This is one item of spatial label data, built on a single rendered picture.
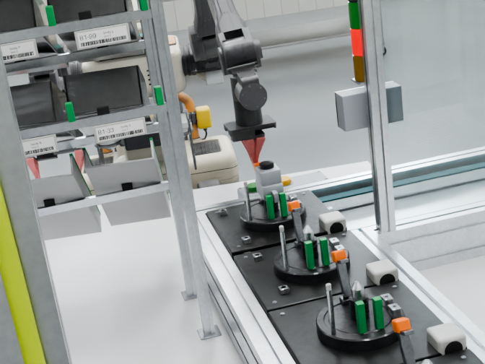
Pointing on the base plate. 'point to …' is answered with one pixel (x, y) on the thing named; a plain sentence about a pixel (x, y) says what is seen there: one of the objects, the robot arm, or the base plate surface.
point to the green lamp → (354, 15)
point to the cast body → (268, 180)
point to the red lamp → (356, 42)
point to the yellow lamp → (358, 68)
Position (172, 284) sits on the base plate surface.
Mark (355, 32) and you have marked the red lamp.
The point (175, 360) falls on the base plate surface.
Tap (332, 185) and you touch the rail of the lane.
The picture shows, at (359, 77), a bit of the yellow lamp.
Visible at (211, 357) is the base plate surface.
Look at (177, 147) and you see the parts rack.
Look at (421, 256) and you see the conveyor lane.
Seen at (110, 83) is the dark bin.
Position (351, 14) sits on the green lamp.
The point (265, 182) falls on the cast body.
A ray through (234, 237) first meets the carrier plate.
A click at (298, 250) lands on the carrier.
